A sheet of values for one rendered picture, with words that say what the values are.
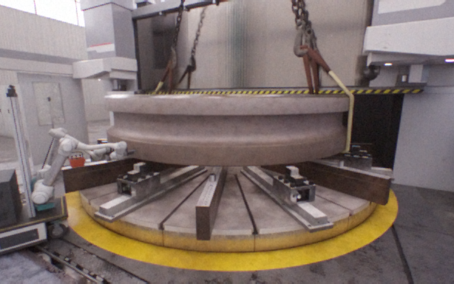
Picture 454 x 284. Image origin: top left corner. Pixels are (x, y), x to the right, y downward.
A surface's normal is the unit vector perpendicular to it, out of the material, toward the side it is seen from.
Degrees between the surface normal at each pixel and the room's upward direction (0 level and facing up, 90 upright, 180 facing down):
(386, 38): 90
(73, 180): 90
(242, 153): 90
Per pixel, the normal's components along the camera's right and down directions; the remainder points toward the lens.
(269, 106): 0.21, 0.19
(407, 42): -0.47, 0.18
